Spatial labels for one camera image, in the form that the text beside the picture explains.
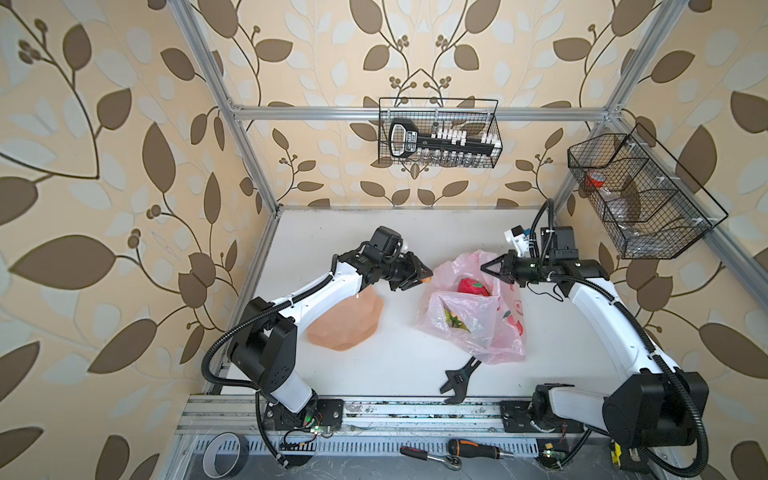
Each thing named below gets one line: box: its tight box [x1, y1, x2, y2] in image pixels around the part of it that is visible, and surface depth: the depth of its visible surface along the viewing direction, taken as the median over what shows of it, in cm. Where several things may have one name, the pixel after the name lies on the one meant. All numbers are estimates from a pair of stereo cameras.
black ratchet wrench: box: [400, 446, 462, 471], surface depth 69 cm
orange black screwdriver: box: [447, 439, 514, 460], surface depth 69 cm
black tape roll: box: [202, 432, 250, 479], surface depth 69 cm
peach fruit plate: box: [307, 284, 384, 351], surface depth 91 cm
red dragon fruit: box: [457, 278, 490, 297], surface depth 86 cm
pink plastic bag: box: [418, 250, 527, 365], surface depth 78 cm
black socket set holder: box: [389, 118, 501, 159], surface depth 84 cm
